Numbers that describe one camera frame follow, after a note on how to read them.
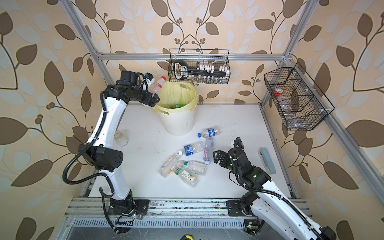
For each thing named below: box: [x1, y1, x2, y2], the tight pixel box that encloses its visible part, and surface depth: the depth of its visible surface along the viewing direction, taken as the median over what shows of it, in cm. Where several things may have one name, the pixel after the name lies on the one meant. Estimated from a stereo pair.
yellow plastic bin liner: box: [153, 81, 200, 115], surface depth 99 cm
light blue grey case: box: [258, 147, 276, 175], surface depth 88 cm
